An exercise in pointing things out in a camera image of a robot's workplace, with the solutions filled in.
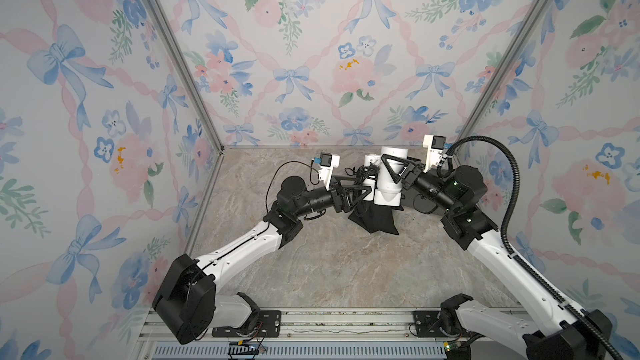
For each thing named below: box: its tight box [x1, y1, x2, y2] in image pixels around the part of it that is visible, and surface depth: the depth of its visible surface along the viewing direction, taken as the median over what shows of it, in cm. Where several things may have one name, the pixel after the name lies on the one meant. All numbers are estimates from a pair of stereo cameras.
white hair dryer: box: [363, 145, 409, 207], surface depth 64 cm
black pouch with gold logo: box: [348, 200, 405, 235], surface depth 90 cm
